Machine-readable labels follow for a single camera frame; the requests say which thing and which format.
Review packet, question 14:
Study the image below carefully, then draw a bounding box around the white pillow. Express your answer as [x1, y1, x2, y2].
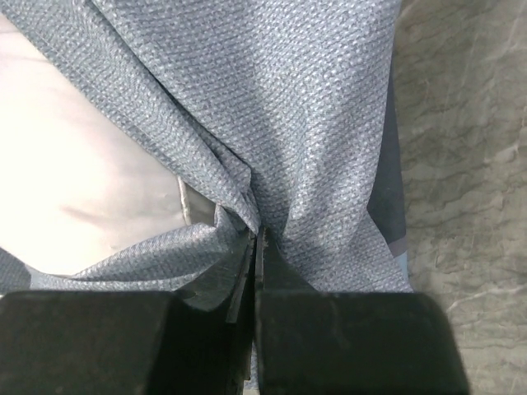
[1, 19, 215, 276]

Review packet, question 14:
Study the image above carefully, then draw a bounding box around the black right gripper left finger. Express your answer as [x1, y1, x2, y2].
[1, 232, 255, 394]

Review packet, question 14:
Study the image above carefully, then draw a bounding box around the blue-grey pillowcase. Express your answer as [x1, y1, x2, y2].
[0, 0, 415, 395]

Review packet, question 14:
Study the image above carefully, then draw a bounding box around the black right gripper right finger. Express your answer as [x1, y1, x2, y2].
[255, 229, 469, 395]

